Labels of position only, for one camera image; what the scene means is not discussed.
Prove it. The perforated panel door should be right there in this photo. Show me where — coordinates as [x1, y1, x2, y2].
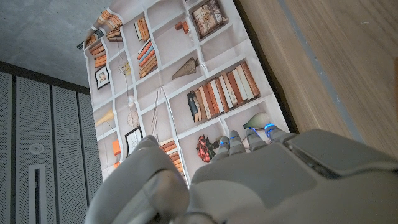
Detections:
[0, 60, 104, 224]

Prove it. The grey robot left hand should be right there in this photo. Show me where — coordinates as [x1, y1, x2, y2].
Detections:
[84, 123, 398, 224]

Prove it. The grey tape strip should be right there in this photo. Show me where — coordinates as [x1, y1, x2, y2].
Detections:
[276, 0, 366, 144]

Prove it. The printed bookshelf backdrop cloth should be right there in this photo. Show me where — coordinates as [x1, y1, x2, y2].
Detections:
[76, 0, 299, 187]

